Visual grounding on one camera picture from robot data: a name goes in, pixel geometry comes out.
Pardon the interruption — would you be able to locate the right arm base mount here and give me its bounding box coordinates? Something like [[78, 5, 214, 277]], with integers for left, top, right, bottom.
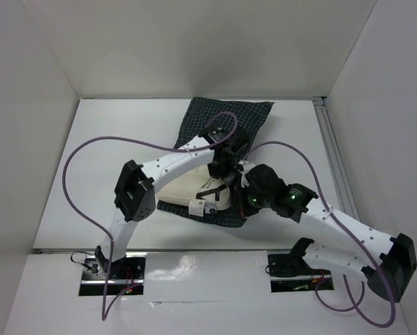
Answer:
[[265, 253, 334, 293]]

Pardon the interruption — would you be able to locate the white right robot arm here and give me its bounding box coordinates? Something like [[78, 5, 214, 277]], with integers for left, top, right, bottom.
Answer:
[[239, 161, 417, 303]]

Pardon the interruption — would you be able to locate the aluminium frame rail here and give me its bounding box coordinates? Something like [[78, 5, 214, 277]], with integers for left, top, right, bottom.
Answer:
[[312, 97, 359, 218]]

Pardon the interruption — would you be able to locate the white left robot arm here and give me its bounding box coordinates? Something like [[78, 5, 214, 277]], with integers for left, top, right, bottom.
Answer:
[[95, 126, 249, 278]]

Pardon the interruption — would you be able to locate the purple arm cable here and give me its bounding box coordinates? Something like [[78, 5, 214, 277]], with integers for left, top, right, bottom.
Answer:
[[61, 110, 239, 321], [244, 140, 397, 328]]

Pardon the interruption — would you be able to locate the dark checked pillowcase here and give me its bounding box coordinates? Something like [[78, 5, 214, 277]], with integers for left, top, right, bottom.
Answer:
[[157, 97, 274, 228]]

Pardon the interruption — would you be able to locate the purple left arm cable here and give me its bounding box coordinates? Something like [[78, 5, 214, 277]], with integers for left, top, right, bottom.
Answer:
[[61, 110, 239, 321]]

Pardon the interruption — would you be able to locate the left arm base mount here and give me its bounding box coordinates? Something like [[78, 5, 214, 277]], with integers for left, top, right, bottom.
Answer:
[[70, 251, 147, 297]]

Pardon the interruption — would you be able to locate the cream pillow with bear print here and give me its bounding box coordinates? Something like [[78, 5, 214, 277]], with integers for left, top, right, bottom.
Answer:
[[156, 165, 232, 217]]

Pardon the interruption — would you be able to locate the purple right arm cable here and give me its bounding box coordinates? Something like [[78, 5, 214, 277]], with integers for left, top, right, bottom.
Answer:
[[244, 140, 397, 328]]

